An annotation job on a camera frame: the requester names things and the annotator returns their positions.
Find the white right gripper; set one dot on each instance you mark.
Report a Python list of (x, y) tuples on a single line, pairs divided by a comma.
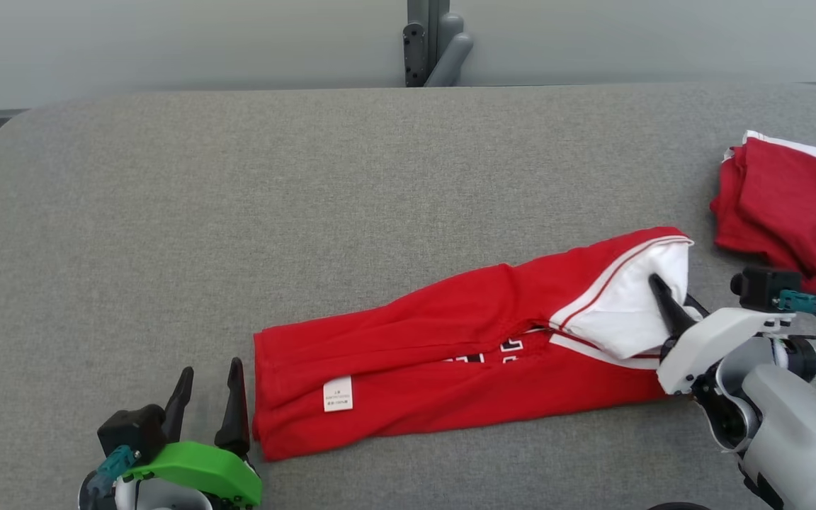
[(712, 343)]

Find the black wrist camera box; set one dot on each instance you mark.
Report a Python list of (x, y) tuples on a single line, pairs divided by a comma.
[(766, 289), (132, 428)]

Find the grey metal wall bracket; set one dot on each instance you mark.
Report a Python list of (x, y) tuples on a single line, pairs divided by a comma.
[(435, 42)]

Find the teal camera connector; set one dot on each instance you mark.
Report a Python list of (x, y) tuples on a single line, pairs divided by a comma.
[(805, 304), (112, 467)]

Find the teal left camera connector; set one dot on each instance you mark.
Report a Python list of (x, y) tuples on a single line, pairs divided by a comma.
[(112, 467)]

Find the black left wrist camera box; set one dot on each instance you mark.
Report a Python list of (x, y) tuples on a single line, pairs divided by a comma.
[(132, 428)]

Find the red shorts with white band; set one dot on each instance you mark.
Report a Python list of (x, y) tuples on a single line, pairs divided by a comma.
[(783, 205)]

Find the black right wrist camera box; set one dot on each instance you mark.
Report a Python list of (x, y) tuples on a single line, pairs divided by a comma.
[(766, 289)]

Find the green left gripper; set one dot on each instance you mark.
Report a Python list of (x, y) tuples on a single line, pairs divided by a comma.
[(199, 467)]

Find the red jersey with white sleeves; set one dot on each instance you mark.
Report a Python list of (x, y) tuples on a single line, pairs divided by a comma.
[(415, 347)]

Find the teal right camera connector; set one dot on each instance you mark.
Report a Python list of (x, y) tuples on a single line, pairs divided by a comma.
[(805, 304)]

